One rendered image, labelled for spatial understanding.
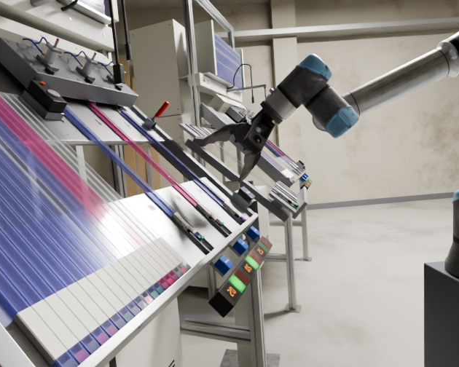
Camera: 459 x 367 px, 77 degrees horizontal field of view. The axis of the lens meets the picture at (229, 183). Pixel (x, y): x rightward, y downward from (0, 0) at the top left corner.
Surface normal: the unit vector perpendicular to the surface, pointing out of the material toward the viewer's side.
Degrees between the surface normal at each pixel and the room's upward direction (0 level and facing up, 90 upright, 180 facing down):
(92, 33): 90
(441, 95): 90
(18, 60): 90
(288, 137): 90
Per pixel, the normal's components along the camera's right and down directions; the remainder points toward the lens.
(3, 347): 0.59, -0.74
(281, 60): 0.04, 0.11
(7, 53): -0.35, 0.13
